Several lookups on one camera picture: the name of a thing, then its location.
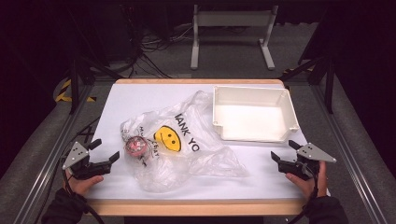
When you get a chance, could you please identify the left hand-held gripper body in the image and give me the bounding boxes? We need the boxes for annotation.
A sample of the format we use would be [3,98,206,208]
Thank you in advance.
[61,141,112,181]

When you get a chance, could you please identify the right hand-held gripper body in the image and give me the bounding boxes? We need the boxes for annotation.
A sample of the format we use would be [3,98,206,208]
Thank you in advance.
[277,142,337,182]

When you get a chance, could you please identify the red-lidded round candy container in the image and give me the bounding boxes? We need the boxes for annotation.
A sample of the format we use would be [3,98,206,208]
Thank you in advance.
[123,135,150,159]

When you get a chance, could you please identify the white plastic bin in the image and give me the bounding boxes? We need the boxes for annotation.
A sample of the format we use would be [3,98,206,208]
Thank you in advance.
[211,85,301,144]

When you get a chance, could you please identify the clear smiley plastic bag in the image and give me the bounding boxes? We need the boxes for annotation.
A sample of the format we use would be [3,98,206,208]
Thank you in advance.
[120,90,250,193]

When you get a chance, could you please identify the person's left hand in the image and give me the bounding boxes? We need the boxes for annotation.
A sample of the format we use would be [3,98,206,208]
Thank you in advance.
[64,173,105,197]

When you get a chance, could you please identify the person's right hand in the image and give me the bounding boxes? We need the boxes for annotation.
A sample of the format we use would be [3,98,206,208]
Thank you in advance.
[285,161,329,201]

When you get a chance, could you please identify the yellow black hazard tape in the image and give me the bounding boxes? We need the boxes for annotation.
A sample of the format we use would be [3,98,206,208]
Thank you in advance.
[54,78,97,104]

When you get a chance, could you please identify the black tripod stand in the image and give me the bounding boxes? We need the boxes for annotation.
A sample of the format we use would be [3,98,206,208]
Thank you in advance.
[279,55,336,115]
[65,55,124,115]

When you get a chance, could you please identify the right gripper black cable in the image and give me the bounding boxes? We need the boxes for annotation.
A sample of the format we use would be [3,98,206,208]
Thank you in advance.
[287,173,322,224]

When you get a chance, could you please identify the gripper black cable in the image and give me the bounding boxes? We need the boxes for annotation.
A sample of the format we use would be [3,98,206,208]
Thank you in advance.
[287,173,322,224]
[60,169,107,224]

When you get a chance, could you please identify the aluminium frame rail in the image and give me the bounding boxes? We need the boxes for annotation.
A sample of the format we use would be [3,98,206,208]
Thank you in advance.
[11,83,95,224]
[310,83,390,224]

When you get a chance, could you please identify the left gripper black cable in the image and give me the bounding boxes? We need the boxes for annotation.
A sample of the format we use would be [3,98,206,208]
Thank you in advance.
[60,169,107,224]

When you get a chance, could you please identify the bundle of black floor cables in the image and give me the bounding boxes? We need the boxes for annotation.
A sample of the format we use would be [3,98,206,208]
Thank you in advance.
[120,5,194,79]

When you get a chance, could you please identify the white metal stand frame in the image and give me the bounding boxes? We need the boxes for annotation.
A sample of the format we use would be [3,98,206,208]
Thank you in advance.
[190,4,279,71]

